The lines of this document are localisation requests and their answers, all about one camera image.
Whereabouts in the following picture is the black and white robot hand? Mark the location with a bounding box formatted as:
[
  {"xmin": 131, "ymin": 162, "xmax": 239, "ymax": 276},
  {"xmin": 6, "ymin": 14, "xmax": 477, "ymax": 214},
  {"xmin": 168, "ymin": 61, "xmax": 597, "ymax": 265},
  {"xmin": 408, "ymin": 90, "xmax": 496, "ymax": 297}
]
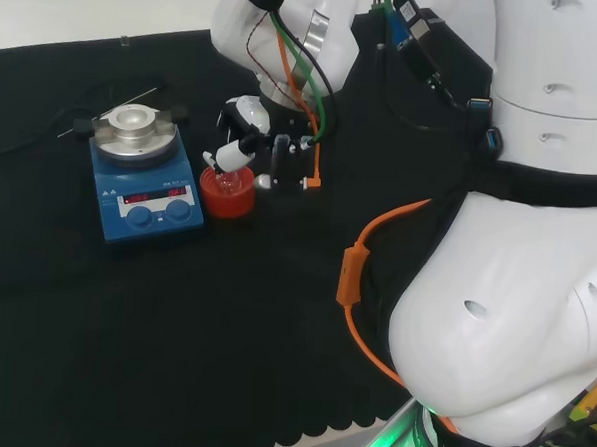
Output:
[{"xmin": 200, "ymin": 92, "xmax": 277, "ymax": 189}]

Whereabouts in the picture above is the clear glass round-bottom flask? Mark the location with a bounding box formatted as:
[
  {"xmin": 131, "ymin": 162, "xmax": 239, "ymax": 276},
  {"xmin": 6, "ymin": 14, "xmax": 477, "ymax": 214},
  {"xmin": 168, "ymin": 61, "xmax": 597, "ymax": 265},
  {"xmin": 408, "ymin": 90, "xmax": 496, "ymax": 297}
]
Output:
[{"xmin": 212, "ymin": 167, "xmax": 243, "ymax": 194}]

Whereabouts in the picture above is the red ribbed flask stand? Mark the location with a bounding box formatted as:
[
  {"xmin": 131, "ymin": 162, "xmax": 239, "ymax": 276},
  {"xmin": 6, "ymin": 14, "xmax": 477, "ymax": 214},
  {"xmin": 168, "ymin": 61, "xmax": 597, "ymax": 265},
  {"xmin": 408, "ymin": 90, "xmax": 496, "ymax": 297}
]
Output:
[{"xmin": 197, "ymin": 163, "xmax": 258, "ymax": 221}]

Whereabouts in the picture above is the blue-base heater with steel block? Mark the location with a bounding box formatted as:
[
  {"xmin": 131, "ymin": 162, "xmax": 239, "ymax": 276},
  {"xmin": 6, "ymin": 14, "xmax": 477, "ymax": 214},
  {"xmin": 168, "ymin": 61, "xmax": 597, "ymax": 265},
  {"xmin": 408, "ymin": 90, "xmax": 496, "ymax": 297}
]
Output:
[{"xmin": 66, "ymin": 99, "xmax": 212, "ymax": 250}]

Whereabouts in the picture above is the black bench cloth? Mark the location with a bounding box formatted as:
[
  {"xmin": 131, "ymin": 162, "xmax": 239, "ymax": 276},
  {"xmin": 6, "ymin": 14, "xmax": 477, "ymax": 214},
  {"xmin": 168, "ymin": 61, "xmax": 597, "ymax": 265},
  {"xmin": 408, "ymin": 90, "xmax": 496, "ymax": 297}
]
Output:
[{"xmin": 0, "ymin": 0, "xmax": 497, "ymax": 447}]

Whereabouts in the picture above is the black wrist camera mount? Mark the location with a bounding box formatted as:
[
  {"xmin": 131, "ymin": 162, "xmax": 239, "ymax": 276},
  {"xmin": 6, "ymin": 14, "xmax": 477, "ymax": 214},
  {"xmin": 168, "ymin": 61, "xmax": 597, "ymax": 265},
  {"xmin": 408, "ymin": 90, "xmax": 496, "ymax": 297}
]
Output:
[{"xmin": 268, "ymin": 131, "xmax": 317, "ymax": 193}]

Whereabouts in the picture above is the green cable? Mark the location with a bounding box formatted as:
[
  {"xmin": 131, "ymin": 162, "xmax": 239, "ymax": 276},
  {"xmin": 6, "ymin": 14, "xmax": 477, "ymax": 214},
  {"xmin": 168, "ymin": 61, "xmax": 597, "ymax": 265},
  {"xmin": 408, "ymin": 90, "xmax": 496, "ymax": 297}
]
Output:
[{"xmin": 261, "ymin": 0, "xmax": 397, "ymax": 142}]

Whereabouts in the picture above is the thin orange cable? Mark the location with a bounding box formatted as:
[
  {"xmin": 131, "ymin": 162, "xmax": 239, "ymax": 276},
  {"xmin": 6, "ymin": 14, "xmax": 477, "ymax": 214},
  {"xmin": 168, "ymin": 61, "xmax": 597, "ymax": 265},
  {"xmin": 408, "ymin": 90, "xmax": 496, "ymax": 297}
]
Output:
[{"xmin": 268, "ymin": 29, "xmax": 333, "ymax": 192}]

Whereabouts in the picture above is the steel probe with black cable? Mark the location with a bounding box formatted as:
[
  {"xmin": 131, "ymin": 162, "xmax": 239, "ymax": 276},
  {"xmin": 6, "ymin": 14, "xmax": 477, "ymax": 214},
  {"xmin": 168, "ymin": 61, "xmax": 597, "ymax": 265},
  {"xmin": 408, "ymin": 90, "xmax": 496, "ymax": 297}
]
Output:
[{"xmin": 0, "ymin": 75, "xmax": 160, "ymax": 170}]

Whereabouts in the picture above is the blue cable plug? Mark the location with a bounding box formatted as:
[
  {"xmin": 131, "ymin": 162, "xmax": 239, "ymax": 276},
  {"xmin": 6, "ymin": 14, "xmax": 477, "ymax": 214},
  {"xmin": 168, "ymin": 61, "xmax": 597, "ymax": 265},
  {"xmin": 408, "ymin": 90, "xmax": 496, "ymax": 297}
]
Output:
[{"xmin": 385, "ymin": 0, "xmax": 417, "ymax": 53}]

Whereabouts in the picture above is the thick orange cable with box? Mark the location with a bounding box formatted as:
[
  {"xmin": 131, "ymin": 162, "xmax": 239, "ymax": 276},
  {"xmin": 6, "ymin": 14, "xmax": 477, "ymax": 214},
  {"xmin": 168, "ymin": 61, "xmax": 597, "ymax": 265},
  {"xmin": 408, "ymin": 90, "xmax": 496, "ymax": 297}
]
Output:
[{"xmin": 327, "ymin": 193, "xmax": 492, "ymax": 447}]

